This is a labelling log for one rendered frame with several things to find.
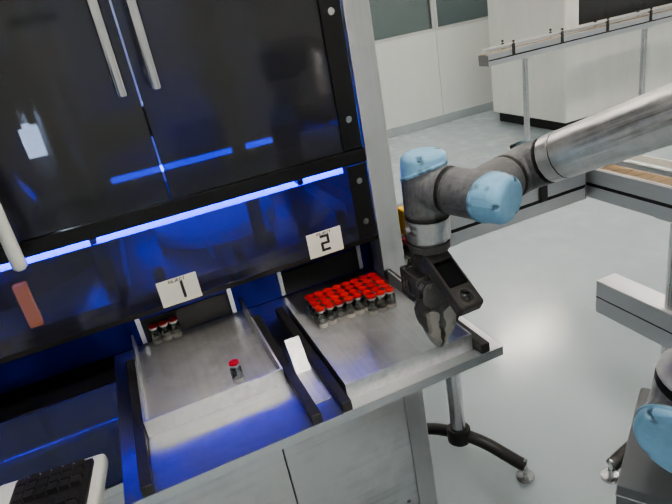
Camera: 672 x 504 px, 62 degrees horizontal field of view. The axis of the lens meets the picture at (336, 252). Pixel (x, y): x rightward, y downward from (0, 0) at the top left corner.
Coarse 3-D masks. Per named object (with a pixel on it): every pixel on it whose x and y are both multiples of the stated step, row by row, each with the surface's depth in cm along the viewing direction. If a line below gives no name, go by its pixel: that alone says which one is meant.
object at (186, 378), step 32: (224, 320) 133; (160, 352) 125; (192, 352) 122; (224, 352) 120; (256, 352) 118; (160, 384) 113; (192, 384) 111; (224, 384) 109; (256, 384) 104; (160, 416) 99; (192, 416) 101
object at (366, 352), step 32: (352, 320) 123; (384, 320) 120; (416, 320) 118; (320, 352) 109; (352, 352) 112; (384, 352) 110; (416, 352) 108; (448, 352) 104; (352, 384) 98; (384, 384) 101
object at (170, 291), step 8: (192, 272) 120; (168, 280) 118; (176, 280) 119; (184, 280) 119; (192, 280) 120; (160, 288) 118; (168, 288) 119; (176, 288) 119; (192, 288) 121; (200, 288) 121; (160, 296) 118; (168, 296) 119; (176, 296) 120; (192, 296) 121; (168, 304) 120
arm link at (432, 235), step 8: (408, 224) 92; (416, 224) 98; (432, 224) 90; (440, 224) 90; (448, 224) 92; (408, 232) 93; (416, 232) 92; (424, 232) 91; (432, 232) 91; (440, 232) 91; (448, 232) 92; (408, 240) 94; (416, 240) 92; (424, 240) 91; (432, 240) 91; (440, 240) 92
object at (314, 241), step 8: (320, 232) 128; (328, 232) 129; (336, 232) 130; (312, 240) 128; (320, 240) 129; (336, 240) 130; (312, 248) 129; (320, 248) 129; (336, 248) 131; (312, 256) 129; (320, 256) 130
